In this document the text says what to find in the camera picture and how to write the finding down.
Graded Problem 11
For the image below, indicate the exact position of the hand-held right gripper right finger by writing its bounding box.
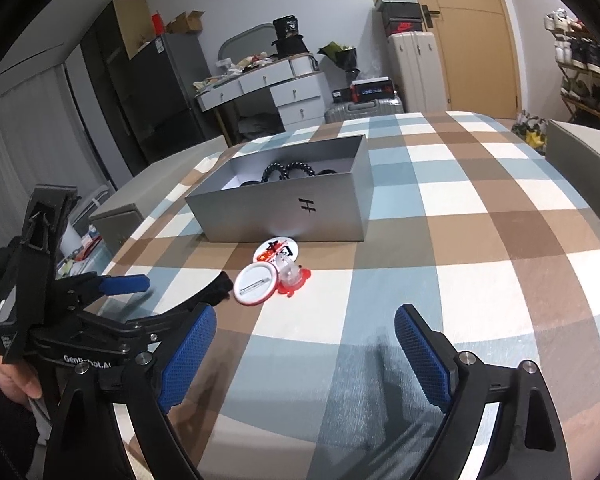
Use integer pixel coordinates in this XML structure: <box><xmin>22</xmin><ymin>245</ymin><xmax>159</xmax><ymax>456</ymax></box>
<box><xmin>394</xmin><ymin>304</ymin><xmax>566</xmax><ymax>480</ymax></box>

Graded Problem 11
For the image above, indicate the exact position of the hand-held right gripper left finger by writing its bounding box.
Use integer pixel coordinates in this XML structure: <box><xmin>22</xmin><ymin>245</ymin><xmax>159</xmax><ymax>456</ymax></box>
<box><xmin>42</xmin><ymin>304</ymin><xmax>218</xmax><ymax>480</ymax></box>

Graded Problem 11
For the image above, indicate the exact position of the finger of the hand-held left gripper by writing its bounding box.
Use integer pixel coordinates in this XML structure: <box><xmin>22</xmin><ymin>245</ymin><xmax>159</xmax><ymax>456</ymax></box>
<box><xmin>52</xmin><ymin>272</ymin><xmax>152</xmax><ymax>311</ymax></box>
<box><xmin>75</xmin><ymin>310</ymin><xmax>163</xmax><ymax>357</ymax></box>

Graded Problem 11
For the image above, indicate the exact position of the white round badge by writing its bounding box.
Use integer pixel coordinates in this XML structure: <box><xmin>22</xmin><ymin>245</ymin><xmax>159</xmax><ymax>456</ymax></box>
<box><xmin>234</xmin><ymin>259</ymin><xmax>282</xmax><ymax>306</ymax></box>

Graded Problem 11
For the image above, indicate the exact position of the red printed round badge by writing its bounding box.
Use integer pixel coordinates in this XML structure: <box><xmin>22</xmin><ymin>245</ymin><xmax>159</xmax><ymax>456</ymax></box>
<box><xmin>254</xmin><ymin>240</ymin><xmax>297</xmax><ymax>265</ymax></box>

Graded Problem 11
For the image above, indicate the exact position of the red transparent hair clip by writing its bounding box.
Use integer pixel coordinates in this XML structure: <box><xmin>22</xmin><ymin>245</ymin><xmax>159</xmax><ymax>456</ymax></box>
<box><xmin>275</xmin><ymin>252</ymin><xmax>313</xmax><ymax>297</ymax></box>

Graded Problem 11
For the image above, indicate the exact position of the silver cardboard box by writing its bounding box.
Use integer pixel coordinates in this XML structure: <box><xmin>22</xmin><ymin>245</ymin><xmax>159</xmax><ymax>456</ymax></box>
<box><xmin>185</xmin><ymin>134</ymin><xmax>372</xmax><ymax>243</ymax></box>

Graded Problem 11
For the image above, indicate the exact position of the dark bead bracelet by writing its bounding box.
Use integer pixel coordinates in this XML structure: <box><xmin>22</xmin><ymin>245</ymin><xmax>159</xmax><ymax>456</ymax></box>
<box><xmin>261</xmin><ymin>159</ymin><xmax>317</xmax><ymax>184</ymax></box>

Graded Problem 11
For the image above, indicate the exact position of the person's left forearm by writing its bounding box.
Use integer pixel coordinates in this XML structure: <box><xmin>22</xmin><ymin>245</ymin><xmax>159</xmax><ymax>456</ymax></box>
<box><xmin>0</xmin><ymin>395</ymin><xmax>38</xmax><ymax>480</ymax></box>

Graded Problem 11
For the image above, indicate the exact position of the person's left hand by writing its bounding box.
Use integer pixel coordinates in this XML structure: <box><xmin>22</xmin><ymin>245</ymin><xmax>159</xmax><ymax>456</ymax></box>
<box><xmin>0</xmin><ymin>357</ymin><xmax>43</xmax><ymax>403</ymax></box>

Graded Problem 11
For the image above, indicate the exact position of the cluttered small checked table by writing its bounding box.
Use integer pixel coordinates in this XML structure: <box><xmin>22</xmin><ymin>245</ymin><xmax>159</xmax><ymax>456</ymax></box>
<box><xmin>55</xmin><ymin>225</ymin><xmax>108</xmax><ymax>283</ymax></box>

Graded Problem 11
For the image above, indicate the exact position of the white tumbler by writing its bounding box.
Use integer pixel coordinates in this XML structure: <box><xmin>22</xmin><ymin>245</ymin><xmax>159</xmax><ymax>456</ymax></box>
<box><xmin>60</xmin><ymin>220</ymin><xmax>82</xmax><ymax>257</ymax></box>

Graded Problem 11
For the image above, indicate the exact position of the checked tablecloth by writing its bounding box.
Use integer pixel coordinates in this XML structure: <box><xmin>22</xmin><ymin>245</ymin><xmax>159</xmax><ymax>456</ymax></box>
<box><xmin>95</xmin><ymin>110</ymin><xmax>600</xmax><ymax>480</ymax></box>

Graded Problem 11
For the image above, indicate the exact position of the grey curtain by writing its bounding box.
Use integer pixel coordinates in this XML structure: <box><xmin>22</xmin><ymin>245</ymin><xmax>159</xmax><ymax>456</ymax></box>
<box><xmin>0</xmin><ymin>62</ymin><xmax>116</xmax><ymax>261</ymax></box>

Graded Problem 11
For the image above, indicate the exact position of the black refrigerator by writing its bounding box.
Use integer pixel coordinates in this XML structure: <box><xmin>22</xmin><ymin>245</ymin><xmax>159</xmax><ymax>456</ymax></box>
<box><xmin>80</xmin><ymin>35</ymin><xmax>207</xmax><ymax>191</ymax></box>

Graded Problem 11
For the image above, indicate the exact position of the clutter on vanity desk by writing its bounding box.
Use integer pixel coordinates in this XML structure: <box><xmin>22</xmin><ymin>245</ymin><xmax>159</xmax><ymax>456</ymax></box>
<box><xmin>192</xmin><ymin>52</ymin><xmax>281</xmax><ymax>96</ymax></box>

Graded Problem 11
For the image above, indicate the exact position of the pile of floor shoes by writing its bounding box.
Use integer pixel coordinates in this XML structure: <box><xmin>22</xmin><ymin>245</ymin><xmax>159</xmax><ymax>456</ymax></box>
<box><xmin>511</xmin><ymin>112</ymin><xmax>551</xmax><ymax>154</ymax></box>

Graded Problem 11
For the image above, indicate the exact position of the silver suitcase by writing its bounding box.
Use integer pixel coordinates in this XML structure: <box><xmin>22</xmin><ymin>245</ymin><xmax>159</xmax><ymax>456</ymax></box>
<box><xmin>324</xmin><ymin>97</ymin><xmax>406</xmax><ymax>123</ymax></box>

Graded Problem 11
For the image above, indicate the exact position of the white vanity desk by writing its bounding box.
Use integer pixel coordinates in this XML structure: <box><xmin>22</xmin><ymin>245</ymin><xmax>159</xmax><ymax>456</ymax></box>
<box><xmin>196</xmin><ymin>55</ymin><xmax>327</xmax><ymax>146</ymax></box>

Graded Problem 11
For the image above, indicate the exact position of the flat cardboard sheet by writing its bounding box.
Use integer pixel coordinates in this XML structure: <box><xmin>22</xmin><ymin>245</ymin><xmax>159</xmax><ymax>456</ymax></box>
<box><xmin>112</xmin><ymin>0</ymin><xmax>153</xmax><ymax>60</ymax></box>

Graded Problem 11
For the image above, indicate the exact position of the open cardboard carton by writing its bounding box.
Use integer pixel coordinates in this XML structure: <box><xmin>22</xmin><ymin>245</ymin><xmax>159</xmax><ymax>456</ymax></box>
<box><xmin>166</xmin><ymin>11</ymin><xmax>206</xmax><ymax>36</ymax></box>

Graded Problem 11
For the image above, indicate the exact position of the grey vanity mirror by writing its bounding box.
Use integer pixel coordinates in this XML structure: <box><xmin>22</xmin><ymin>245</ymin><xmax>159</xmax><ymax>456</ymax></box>
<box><xmin>217</xmin><ymin>24</ymin><xmax>281</xmax><ymax>68</ymax></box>

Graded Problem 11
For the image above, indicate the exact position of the white upright suitcase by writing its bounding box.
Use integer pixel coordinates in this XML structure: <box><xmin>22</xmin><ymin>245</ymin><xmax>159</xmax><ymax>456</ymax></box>
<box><xmin>387</xmin><ymin>31</ymin><xmax>448</xmax><ymax>113</ymax></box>

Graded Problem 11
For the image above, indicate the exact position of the black wrapped flower bouquet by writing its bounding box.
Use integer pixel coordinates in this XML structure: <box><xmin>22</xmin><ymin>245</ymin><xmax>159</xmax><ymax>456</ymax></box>
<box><xmin>318</xmin><ymin>42</ymin><xmax>359</xmax><ymax>83</ymax></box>

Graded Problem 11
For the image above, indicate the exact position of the wooden door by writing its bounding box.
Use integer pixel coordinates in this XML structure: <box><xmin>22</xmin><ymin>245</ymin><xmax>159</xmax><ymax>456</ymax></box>
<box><xmin>400</xmin><ymin>0</ymin><xmax>523</xmax><ymax>113</ymax></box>

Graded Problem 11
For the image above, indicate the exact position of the red and black shoe box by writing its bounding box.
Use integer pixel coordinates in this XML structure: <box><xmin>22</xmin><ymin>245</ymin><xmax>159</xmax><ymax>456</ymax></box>
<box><xmin>382</xmin><ymin>19</ymin><xmax>426</xmax><ymax>36</ymax></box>

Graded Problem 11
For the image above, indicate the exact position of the wooden shoe rack with shoes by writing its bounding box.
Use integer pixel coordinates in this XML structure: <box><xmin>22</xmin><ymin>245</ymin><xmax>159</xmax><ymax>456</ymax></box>
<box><xmin>544</xmin><ymin>7</ymin><xmax>600</xmax><ymax>121</ymax></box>

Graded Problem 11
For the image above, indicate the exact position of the grey shoe box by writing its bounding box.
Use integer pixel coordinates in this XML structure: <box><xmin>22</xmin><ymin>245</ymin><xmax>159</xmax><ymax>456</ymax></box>
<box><xmin>377</xmin><ymin>2</ymin><xmax>423</xmax><ymax>24</ymax></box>

